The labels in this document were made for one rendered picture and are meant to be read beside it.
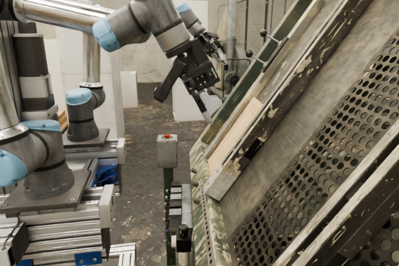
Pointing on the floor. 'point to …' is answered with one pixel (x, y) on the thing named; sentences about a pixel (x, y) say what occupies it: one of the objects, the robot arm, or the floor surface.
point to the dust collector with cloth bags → (228, 82)
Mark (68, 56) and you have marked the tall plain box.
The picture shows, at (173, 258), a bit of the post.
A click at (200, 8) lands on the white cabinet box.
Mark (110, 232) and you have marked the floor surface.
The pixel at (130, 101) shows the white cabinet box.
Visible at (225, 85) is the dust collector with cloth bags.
